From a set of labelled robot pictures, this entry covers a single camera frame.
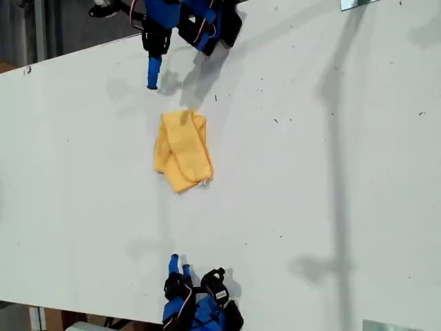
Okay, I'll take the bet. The grey metal post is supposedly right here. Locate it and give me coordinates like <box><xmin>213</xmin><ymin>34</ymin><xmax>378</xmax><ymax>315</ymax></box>
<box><xmin>32</xmin><ymin>0</ymin><xmax>48</xmax><ymax>65</ymax></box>

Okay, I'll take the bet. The black camera box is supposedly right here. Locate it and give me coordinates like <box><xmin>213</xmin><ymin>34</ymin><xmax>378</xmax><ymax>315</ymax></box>
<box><xmin>88</xmin><ymin>0</ymin><xmax>120</xmax><ymax>18</ymax></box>
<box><xmin>199</xmin><ymin>265</ymin><xmax>230</xmax><ymax>306</ymax></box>

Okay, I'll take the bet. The yellow square towel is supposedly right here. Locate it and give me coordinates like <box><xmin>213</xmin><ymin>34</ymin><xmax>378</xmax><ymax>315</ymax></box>
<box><xmin>153</xmin><ymin>109</ymin><xmax>214</xmax><ymax>194</ymax></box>

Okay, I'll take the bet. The white container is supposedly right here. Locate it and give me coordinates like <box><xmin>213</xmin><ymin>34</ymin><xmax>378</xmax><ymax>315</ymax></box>
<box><xmin>67</xmin><ymin>321</ymin><xmax>107</xmax><ymax>331</ymax></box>

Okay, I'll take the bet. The grey metal table leg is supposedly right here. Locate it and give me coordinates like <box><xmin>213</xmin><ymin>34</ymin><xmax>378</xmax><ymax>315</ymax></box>
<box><xmin>29</xmin><ymin>305</ymin><xmax>48</xmax><ymax>331</ymax></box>

